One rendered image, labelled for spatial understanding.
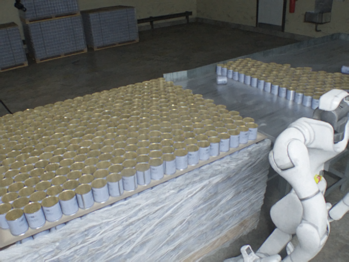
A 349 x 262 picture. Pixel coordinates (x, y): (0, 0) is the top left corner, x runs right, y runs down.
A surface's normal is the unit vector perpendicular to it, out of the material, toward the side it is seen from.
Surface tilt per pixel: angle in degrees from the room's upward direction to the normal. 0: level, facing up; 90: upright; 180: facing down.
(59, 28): 92
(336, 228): 0
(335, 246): 0
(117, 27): 88
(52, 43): 90
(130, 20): 90
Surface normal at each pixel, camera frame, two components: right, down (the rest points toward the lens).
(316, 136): -0.62, 0.38
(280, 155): -0.88, 0.04
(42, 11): 0.52, 0.36
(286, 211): -0.79, 0.32
